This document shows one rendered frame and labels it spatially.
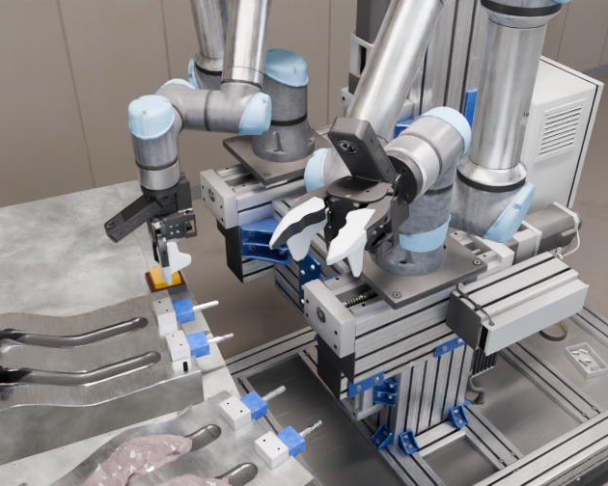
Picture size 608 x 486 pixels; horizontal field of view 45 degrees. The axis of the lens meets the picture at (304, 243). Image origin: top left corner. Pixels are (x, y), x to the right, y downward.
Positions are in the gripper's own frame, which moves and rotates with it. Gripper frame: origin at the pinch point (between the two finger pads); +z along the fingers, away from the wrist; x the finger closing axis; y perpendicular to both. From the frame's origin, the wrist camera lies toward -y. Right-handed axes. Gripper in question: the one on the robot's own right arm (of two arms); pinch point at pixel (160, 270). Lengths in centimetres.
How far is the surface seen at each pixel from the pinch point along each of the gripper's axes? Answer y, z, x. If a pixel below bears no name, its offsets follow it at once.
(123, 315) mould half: -8.4, 12.2, 3.8
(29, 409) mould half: -28.7, 9.0, -17.7
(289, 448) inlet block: 11.0, 13.9, -39.5
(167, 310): -0.1, 9.5, -1.3
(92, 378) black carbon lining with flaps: -17.4, 13.0, -10.5
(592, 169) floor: 242, 101, 126
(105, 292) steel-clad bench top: -9.7, 20.9, 23.6
